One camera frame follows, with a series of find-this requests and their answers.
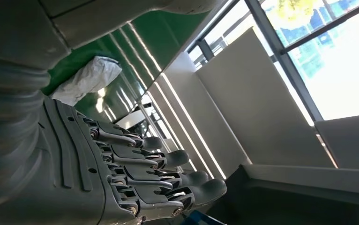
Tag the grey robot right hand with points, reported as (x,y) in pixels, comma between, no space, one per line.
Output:
(74,174)

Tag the green conveyor belt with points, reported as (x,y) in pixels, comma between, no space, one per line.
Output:
(154,40)

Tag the blue object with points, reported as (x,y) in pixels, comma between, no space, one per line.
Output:
(201,220)

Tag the white window sill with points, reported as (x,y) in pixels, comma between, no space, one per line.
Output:
(306,178)

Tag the dark window frame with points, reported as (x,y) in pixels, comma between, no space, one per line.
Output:
(284,62)

